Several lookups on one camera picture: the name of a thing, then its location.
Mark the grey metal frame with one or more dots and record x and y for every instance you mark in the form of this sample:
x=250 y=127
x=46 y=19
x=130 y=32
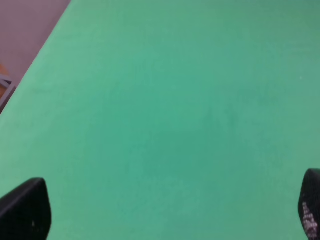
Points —
x=7 y=89

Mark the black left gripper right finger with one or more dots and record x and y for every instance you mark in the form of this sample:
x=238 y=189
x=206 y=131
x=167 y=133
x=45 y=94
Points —
x=309 y=204

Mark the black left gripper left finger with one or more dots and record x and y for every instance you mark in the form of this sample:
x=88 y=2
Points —
x=25 y=212

